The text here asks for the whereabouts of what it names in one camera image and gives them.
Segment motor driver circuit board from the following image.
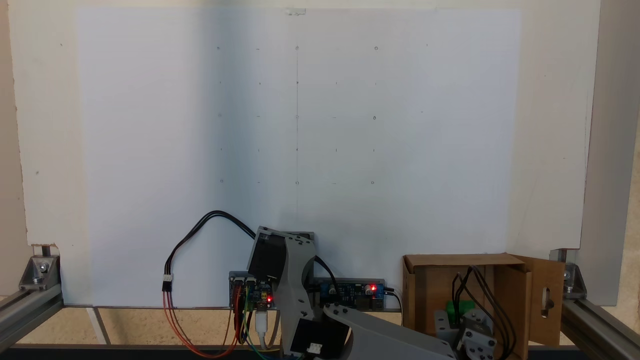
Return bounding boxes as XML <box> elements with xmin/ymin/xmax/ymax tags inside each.
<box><xmin>228</xmin><ymin>271</ymin><xmax>277</xmax><ymax>309</ymax></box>

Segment brown cardboard box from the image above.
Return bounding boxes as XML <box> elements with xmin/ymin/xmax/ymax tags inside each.
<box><xmin>402</xmin><ymin>252</ymin><xmax>567</xmax><ymax>360</ymax></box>

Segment red and orange wires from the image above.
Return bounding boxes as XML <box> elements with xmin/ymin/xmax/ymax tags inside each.
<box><xmin>162</xmin><ymin>285</ymin><xmax>244</xmax><ymax>360</ymax></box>

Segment white usb cable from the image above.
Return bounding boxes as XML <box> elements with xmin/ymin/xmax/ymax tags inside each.
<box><xmin>254</xmin><ymin>309</ymin><xmax>272</xmax><ymax>349</ymax></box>

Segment green dice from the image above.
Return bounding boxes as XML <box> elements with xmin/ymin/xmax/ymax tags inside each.
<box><xmin>444</xmin><ymin>299</ymin><xmax>476</xmax><ymax>324</ymax></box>

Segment aluminium frame rail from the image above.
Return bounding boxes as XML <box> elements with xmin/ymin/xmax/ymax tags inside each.
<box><xmin>560</xmin><ymin>297</ymin><xmax>640</xmax><ymax>360</ymax></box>
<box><xmin>0</xmin><ymin>287</ymin><xmax>65</xmax><ymax>354</ymax></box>

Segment green wire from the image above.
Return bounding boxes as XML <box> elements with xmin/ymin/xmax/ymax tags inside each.
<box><xmin>243</xmin><ymin>285</ymin><xmax>269</xmax><ymax>360</ymax></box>

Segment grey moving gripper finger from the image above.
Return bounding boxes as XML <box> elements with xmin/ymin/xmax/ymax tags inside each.
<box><xmin>433</xmin><ymin>309</ymin><xmax>459</xmax><ymax>345</ymax></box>

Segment black supply cable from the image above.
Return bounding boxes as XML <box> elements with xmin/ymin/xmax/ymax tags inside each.
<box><xmin>384</xmin><ymin>286</ymin><xmax>404</xmax><ymax>327</ymax></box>

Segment blue power converter board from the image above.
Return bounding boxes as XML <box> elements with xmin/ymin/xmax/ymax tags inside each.
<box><xmin>319</xmin><ymin>278</ymin><xmax>387</xmax><ymax>312</ymax></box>

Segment black gripper servo cables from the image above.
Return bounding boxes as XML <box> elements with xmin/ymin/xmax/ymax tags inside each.
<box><xmin>451</xmin><ymin>264</ymin><xmax>517</xmax><ymax>360</ymax></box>

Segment aluminium corner bracket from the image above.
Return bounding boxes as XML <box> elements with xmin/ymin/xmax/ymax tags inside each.
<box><xmin>549</xmin><ymin>248</ymin><xmax>588</xmax><ymax>302</ymax></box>
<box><xmin>19</xmin><ymin>243</ymin><xmax>62</xmax><ymax>292</ymax></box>

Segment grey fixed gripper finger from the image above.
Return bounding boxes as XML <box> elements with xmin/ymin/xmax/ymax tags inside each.
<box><xmin>464</xmin><ymin>308</ymin><xmax>494</xmax><ymax>332</ymax></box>

